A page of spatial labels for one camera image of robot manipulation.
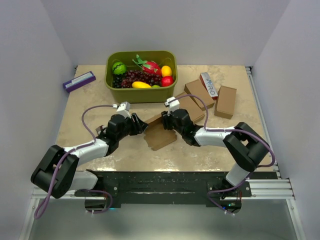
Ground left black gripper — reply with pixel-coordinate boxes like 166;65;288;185
116;112;148;141

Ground brown paper box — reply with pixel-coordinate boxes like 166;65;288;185
144;114;177;151

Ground brown snack wrapper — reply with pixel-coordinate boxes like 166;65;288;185
95;125;107;139

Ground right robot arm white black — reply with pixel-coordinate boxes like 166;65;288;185
161;109;271;197

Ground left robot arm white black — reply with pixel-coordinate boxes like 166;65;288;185
30;113;148;199

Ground front folded brown box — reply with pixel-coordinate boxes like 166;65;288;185
175;92;207;124

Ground folded brown box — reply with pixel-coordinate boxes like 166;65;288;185
214;85;237;120
184;79;215;109
175;92;207;124

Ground middle folded brown box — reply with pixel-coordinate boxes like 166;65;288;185
184;79;215;109

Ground red white toothpaste box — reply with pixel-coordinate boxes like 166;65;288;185
199;72;218;100

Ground right folded brown box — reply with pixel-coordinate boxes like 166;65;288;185
214;85;237;120

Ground purple flat box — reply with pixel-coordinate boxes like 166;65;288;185
62;71;96;93

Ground red toy apple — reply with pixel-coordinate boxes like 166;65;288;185
160;76;174;87

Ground yellow toy mango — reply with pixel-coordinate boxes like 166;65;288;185
132;81;152;89

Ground yellow orange toy lemon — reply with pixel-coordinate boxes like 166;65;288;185
161;65;173;77

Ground olive green plastic basket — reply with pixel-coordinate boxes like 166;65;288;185
104;50;178;103

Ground pink toy dragon fruit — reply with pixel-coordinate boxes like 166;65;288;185
132;54;162;77

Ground red toy grapes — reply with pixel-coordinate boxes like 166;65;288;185
120;70;161;88

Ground dark blue toy grapes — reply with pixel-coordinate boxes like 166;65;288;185
112;75;123;89

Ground green toy watermelon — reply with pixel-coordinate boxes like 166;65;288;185
112;61;127;75

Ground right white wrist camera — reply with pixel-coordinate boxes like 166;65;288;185
164;97;180;116

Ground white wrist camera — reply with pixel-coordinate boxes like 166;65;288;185
116;101;131;118
164;97;180;116

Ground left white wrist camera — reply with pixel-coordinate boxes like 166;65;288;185
116;101;131;118

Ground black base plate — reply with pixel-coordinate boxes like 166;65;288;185
75;171;277;211

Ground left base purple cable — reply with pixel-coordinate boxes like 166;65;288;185
79;188;114;215

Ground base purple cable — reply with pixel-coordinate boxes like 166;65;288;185
206;177;251;216
79;188;114;215

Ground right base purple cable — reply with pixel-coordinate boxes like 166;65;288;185
206;177;251;216

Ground aluminium frame rail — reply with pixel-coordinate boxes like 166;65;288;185
248;179;307;240

